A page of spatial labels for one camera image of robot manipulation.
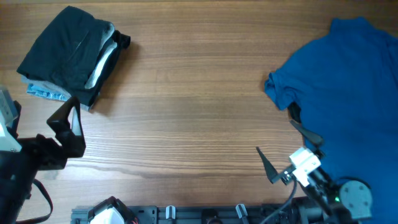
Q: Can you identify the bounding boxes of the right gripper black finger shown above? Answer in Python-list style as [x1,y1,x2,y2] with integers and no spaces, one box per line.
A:
[290,120,324,147]
[256,147,281,184]

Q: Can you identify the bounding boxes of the dark green shorts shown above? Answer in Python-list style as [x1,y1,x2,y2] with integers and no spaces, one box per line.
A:
[17,6,131,110]

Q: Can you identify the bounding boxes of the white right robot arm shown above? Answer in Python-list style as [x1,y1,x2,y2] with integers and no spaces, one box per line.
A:
[256,120,373,223]

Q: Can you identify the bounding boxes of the blue polo shirt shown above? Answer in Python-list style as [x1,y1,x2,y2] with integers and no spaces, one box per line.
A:
[264,17,397,223]

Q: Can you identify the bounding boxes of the folded light blue jeans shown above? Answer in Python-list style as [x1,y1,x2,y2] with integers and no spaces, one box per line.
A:
[26,83,71,101]

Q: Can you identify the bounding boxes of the folded grey shorts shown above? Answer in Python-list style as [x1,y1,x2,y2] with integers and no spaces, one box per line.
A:
[21,75,72,101]

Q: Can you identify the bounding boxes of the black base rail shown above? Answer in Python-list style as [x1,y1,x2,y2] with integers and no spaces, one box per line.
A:
[70,203,295,224]

